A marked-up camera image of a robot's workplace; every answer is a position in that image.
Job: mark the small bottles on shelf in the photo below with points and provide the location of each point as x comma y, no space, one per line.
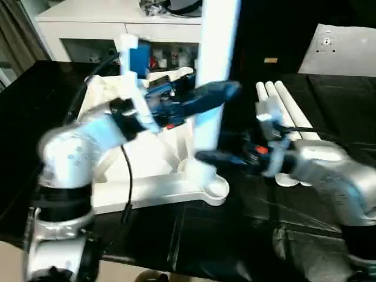
170,60

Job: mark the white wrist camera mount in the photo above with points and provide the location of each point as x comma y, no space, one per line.
135,76
276,129

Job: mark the white plastic table leg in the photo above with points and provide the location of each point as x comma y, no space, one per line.
262,94
296,114
214,53
271,93

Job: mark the white cabinet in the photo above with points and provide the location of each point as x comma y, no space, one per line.
94,23

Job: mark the white plastic table top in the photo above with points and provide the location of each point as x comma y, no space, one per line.
153,188

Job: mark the small yellow label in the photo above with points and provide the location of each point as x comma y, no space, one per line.
270,60

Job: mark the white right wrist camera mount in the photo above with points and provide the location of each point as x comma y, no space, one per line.
276,129

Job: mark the black cabinet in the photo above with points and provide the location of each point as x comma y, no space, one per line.
270,29

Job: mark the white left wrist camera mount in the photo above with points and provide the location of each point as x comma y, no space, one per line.
135,76

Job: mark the black work mat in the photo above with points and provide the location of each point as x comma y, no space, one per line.
235,241

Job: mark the white plastic bag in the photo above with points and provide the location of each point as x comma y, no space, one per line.
341,50

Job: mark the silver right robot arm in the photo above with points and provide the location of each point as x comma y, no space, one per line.
335,176

